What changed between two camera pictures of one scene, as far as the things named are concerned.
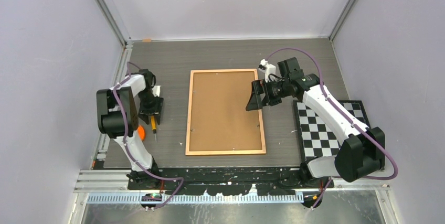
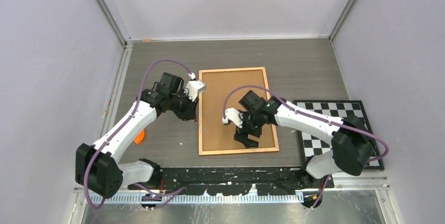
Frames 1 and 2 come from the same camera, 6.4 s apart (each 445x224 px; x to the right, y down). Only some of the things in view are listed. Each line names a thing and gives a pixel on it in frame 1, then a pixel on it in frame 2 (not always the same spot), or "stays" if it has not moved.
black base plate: x=225 y=180 stays
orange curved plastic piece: x=141 y=132 stays
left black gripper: x=145 y=113 → x=189 y=113
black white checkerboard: x=316 y=136 stays
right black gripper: x=260 y=86 → x=241 y=134
